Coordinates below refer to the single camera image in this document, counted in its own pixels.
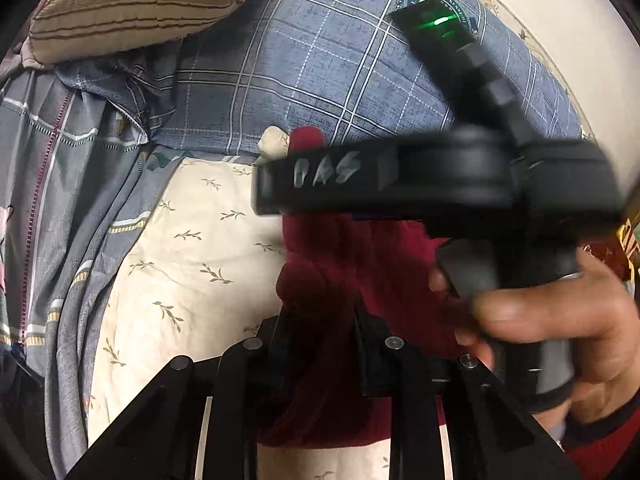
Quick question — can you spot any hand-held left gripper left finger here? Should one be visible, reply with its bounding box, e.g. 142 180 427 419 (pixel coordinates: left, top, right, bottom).
65 309 287 480

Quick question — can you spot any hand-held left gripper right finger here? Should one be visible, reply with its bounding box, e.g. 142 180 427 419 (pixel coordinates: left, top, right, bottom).
354 304 582 480

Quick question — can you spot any dark red sweater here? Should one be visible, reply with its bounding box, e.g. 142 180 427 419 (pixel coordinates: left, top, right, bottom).
257 126 503 452

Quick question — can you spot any person's right hand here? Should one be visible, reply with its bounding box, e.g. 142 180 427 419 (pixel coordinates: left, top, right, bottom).
429 249 640 427

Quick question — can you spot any cream leaf-print bed sheet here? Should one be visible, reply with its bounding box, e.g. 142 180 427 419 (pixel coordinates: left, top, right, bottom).
86 0 640 480

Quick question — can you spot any blue plaid quilt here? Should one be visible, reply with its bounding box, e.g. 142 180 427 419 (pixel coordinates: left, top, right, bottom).
54 0 587 162

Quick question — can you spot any red patterned cloth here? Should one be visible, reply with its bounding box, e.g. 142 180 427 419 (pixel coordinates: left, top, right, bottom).
580 215 640 287

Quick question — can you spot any grey plaid duvet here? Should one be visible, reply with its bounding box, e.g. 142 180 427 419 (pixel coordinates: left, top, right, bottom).
0 50 168 480

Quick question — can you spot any beige striped pillow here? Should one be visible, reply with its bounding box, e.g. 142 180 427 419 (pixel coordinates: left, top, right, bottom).
27 0 259 64

